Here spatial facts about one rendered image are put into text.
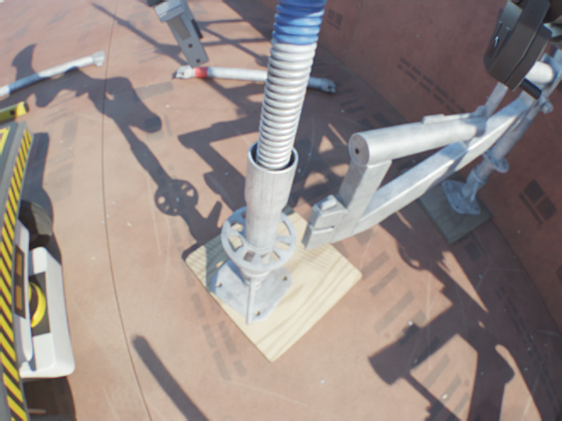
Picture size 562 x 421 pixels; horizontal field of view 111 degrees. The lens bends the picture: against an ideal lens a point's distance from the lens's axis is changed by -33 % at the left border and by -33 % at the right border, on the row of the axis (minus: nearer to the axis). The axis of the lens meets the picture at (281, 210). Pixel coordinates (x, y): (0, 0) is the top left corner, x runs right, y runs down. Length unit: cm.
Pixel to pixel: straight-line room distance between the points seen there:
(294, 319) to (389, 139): 42
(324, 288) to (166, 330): 37
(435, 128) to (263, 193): 31
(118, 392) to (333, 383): 46
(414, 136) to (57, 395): 86
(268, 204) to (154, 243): 44
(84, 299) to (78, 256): 12
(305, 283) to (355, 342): 18
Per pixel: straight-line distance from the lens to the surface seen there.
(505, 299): 105
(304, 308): 65
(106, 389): 69
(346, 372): 67
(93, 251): 79
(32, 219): 77
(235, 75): 128
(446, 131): 53
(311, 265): 70
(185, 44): 39
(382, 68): 146
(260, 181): 33
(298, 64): 25
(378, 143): 41
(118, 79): 144
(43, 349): 62
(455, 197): 110
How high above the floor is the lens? 63
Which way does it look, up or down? 53 degrees down
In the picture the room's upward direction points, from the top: 14 degrees clockwise
